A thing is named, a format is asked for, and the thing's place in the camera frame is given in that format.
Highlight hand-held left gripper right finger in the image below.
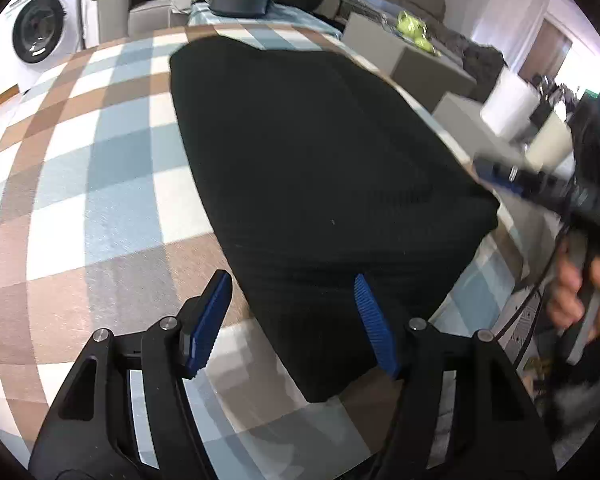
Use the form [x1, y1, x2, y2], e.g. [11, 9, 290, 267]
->
[354, 274, 556, 480]

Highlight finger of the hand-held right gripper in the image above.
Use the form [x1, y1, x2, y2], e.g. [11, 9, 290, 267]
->
[472, 157, 576, 211]

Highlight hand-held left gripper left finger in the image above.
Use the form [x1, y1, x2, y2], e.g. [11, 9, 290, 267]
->
[28, 269, 233, 480]

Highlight black knit garment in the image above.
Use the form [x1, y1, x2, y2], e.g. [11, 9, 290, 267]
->
[169, 37, 501, 403]

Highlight person's right hand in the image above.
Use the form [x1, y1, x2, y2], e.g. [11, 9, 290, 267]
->
[547, 255, 600, 341]

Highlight white box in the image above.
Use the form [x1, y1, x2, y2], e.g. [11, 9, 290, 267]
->
[432, 92, 523, 161]

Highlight wooden door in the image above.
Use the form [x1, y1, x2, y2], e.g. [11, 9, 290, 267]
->
[520, 20, 566, 81]

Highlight dark backpack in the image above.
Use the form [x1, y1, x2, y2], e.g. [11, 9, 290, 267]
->
[437, 27, 506, 76]

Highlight green toys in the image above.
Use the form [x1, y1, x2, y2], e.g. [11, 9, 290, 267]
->
[397, 10, 441, 56]

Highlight checked blue brown blanket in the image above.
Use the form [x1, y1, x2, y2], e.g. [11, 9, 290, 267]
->
[0, 20, 536, 480]

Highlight light grey box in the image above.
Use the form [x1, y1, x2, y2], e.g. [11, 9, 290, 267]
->
[341, 12, 406, 77]

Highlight light blue blanket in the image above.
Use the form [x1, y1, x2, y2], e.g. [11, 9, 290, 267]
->
[187, 2, 343, 41]

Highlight grey sofa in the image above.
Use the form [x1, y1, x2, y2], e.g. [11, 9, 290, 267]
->
[97, 0, 471, 101]

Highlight white washing machine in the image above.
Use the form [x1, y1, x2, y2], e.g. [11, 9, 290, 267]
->
[0, 0, 88, 93]

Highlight black cable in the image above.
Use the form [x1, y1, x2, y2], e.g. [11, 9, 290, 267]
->
[495, 220, 571, 361]

